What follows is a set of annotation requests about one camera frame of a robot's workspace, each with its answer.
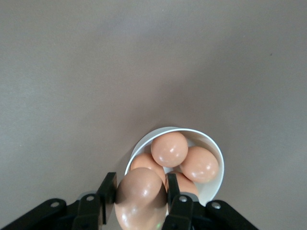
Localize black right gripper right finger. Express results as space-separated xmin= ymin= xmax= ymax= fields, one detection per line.
xmin=163 ymin=172 xmax=194 ymax=230

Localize brown egg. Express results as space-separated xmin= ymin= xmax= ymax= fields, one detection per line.
xmin=114 ymin=167 xmax=168 ymax=230
xmin=129 ymin=153 xmax=166 ymax=184
xmin=150 ymin=131 xmax=189 ymax=168
xmin=178 ymin=146 xmax=220 ymax=184
xmin=165 ymin=170 xmax=200 ymax=200

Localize white round bowl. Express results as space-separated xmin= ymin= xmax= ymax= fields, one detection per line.
xmin=124 ymin=126 xmax=225 ymax=208

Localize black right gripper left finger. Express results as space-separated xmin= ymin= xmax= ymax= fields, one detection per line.
xmin=71 ymin=172 xmax=118 ymax=230

